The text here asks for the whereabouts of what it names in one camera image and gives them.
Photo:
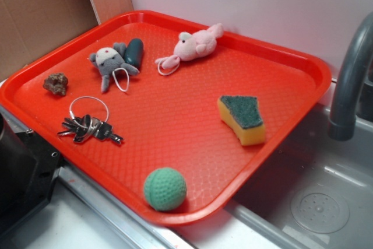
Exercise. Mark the yellow sponge with green top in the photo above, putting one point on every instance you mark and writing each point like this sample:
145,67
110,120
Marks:
242,115

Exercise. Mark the brown cardboard panel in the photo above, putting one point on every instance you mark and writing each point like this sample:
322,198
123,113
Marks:
33,28

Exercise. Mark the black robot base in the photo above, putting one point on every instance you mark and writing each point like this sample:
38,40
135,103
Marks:
29,167

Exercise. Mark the grey plastic sink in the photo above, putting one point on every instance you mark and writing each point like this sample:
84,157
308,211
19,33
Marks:
312,191

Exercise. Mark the red plastic tray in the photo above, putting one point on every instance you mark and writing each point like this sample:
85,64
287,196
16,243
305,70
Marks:
168,121

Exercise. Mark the green dimpled ball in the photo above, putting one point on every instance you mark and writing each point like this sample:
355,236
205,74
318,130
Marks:
165,189

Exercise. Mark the brown rock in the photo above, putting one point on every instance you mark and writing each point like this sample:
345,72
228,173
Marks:
56,83

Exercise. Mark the grey plush toy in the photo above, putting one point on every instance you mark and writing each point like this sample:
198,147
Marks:
108,59

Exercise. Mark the bunch of metal keys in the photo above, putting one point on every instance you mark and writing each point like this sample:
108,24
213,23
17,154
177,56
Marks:
83,128

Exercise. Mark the dark green capsule object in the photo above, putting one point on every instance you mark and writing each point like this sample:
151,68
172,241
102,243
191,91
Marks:
134,52

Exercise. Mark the pink plush toy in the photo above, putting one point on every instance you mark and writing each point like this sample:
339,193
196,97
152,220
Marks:
190,47

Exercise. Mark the grey faucet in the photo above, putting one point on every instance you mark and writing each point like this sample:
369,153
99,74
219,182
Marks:
353,92

